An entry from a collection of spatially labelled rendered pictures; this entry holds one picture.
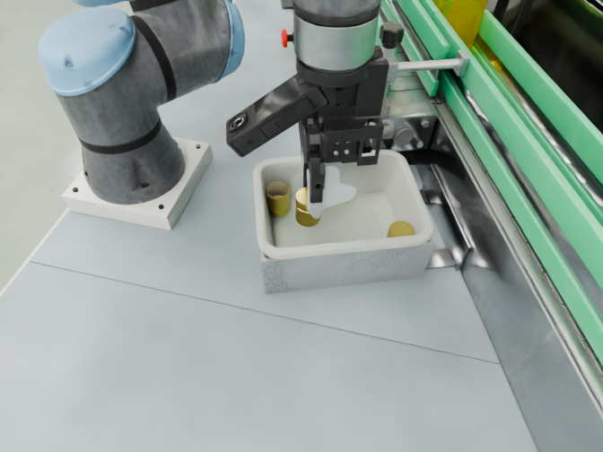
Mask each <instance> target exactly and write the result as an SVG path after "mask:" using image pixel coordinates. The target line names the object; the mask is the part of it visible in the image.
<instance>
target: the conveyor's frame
mask: <svg viewBox="0 0 603 452"><path fill-rule="evenodd" d="M433 98H434V100H435V102H436V103H435V104H433V105H434V107H435V108H436V110H437V112H438V116H437V119H436V122H435V125H434V128H433V133H432V136H431V139H430V142H429V145H428V147H427V149H422V150H412V151H401V152H398V153H400V154H401V155H403V156H404V157H405V158H406V161H407V163H408V165H415V167H416V169H417V171H418V174H419V176H420V178H421V180H422V182H423V183H424V180H425V177H426V174H427V170H428V168H429V165H430V164H432V165H433V168H434V170H435V172H436V174H437V176H438V178H439V180H440V182H441V185H442V187H443V189H444V191H445V193H446V195H447V197H448V198H449V201H450V204H451V206H452V208H453V210H454V212H455V214H456V216H457V218H458V220H459V223H460V225H461V227H462V229H463V231H464V233H465V235H466V237H467V239H468V242H469V244H470V246H471V249H470V250H469V252H468V254H467V256H466V258H465V260H464V261H463V263H462V265H461V267H460V271H461V272H462V275H463V277H464V279H465V282H466V284H467V286H468V289H469V291H470V294H471V296H472V298H473V300H474V302H475V304H476V308H477V310H478V312H479V315H480V317H481V318H482V321H483V323H484V325H485V329H486V331H487V333H488V335H489V337H490V339H491V342H492V344H493V346H494V349H495V351H496V354H497V356H498V358H499V360H500V363H501V364H502V368H503V370H504V372H505V375H506V377H507V379H508V381H509V383H510V385H511V389H512V391H513V393H514V395H515V397H516V399H517V402H518V404H519V406H520V409H521V411H522V414H523V416H524V418H525V420H526V423H527V424H528V426H529V430H530V432H531V435H532V437H533V439H534V441H535V443H536V445H537V449H538V451H539V452H603V378H602V376H601V374H600V372H599V370H598V368H597V366H596V365H595V363H594V361H593V360H592V358H591V357H590V355H589V353H588V351H587V350H586V348H585V346H584V344H583V343H584V342H588V341H581V338H580V337H579V336H578V334H577V333H576V331H575V329H574V327H573V326H572V323H571V321H570V320H569V318H568V317H567V316H566V314H565V312H564V310H563V308H562V306H563V305H561V304H560V303H559V301H558V299H557V298H556V296H555V294H554V293H553V291H552V289H551V287H550V286H549V284H548V282H547V281H546V278H545V276H544V275H543V273H542V272H541V270H540V269H539V267H538V265H537V263H536V261H535V259H534V258H533V256H532V255H531V253H530V252H529V249H528V248H527V246H526V244H527V243H526V244H525V242H524V241H523V239H522V237H521V235H520V234H519V232H518V231H517V229H516V227H515V225H514V224H513V222H512V220H511V218H510V216H509V214H507V212H506V210H505V208H504V207H503V204H502V203H501V201H500V199H499V197H498V196H497V194H496V193H495V191H494V189H493V187H492V186H491V184H490V182H489V180H488V179H487V177H486V175H485V173H484V172H483V170H482V169H481V167H480V165H479V163H478V162H477V160H476V157H475V156H474V154H473V153H472V152H471V150H470V148H469V146H468V144H467V142H466V140H465V139H464V137H463V135H462V134H461V132H460V131H459V129H458V127H457V125H456V123H455V122H454V120H453V118H452V117H451V115H450V112H449V111H448V110H447V108H446V106H445V105H444V103H443V102H442V100H441V98H440V96H439V94H438V93H437V92H436V95H435V96H433Z"/></svg>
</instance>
